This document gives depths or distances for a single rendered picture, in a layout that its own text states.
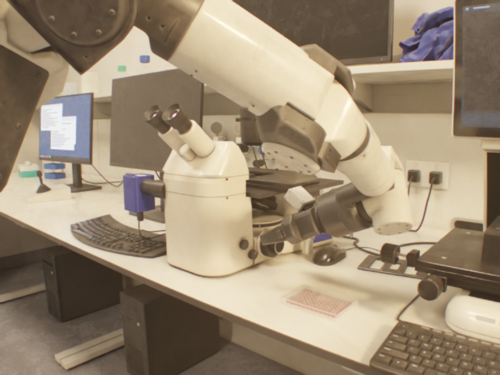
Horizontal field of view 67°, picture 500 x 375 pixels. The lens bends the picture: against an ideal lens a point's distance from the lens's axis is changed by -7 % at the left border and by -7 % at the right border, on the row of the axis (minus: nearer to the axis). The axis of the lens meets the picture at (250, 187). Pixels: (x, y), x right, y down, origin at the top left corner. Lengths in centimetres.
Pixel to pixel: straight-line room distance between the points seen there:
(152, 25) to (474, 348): 60
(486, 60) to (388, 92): 79
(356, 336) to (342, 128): 36
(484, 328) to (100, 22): 67
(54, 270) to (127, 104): 114
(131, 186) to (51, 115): 141
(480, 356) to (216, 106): 175
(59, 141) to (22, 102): 182
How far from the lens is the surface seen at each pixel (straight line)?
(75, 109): 219
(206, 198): 87
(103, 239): 122
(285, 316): 75
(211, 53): 41
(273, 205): 108
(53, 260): 238
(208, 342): 201
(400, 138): 145
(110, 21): 37
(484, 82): 87
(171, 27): 41
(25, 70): 50
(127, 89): 163
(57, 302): 248
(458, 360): 64
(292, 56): 44
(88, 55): 40
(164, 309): 175
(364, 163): 54
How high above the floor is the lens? 109
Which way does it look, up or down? 9 degrees down
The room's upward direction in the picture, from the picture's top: straight up
